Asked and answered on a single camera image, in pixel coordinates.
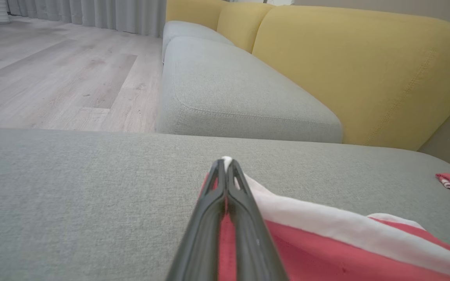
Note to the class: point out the wide grey sofa seat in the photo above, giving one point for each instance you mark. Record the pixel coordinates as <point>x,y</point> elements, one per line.
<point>72,195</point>

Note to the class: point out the red and white basketball jersey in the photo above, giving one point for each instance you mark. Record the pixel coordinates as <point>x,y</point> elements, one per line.
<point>326,253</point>

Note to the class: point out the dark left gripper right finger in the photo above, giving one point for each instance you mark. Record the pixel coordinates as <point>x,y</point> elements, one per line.
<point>248,242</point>

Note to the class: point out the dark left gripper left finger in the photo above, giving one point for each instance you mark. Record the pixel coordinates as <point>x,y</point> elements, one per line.
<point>205,234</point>

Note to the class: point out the grey pleated curtain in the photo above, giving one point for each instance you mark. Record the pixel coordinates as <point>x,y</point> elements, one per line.
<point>92,13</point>

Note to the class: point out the yellow sofa backrest cushion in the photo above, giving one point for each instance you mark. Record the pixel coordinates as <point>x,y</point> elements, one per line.
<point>240,23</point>
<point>365,70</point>
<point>193,9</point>

